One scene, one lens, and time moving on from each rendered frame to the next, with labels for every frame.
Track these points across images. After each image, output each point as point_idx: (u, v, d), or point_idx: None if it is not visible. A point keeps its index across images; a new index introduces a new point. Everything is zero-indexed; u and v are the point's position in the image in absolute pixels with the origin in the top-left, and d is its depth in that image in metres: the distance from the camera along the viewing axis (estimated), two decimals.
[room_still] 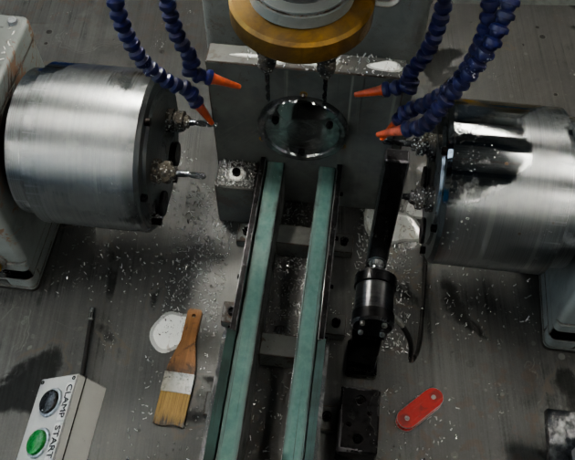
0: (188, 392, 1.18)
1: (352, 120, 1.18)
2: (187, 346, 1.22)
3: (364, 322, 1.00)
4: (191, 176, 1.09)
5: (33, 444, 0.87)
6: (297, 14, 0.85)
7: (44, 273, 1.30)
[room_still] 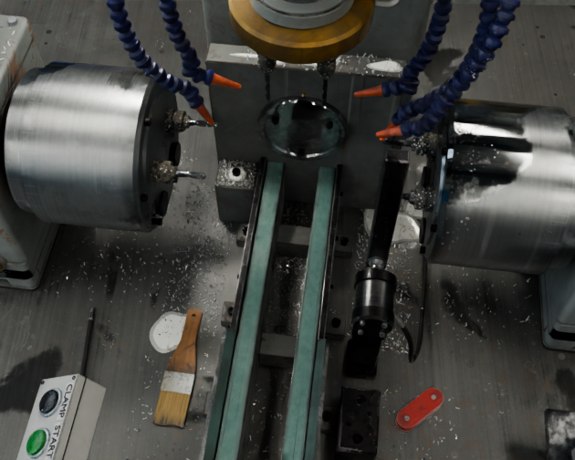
0: (188, 392, 1.18)
1: (352, 120, 1.18)
2: (187, 346, 1.22)
3: (364, 322, 1.00)
4: (191, 176, 1.09)
5: (33, 444, 0.87)
6: (297, 14, 0.85)
7: (44, 273, 1.30)
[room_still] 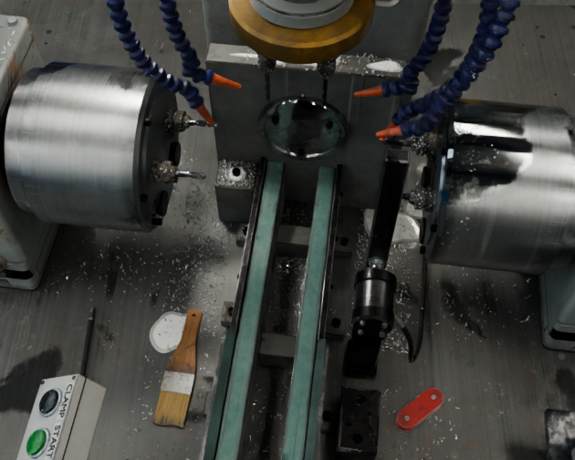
0: (188, 392, 1.18)
1: (352, 120, 1.18)
2: (187, 346, 1.22)
3: (364, 322, 1.00)
4: (191, 176, 1.09)
5: (33, 444, 0.87)
6: (297, 14, 0.85)
7: (44, 273, 1.30)
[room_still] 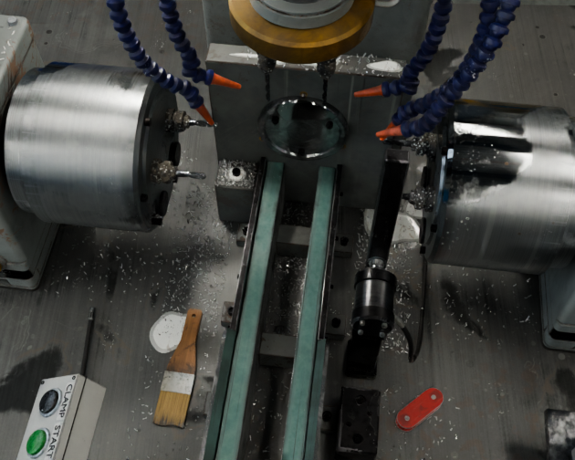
0: (188, 392, 1.18)
1: (352, 120, 1.18)
2: (187, 346, 1.22)
3: (364, 322, 1.00)
4: (191, 176, 1.09)
5: (33, 444, 0.87)
6: (297, 14, 0.85)
7: (44, 273, 1.30)
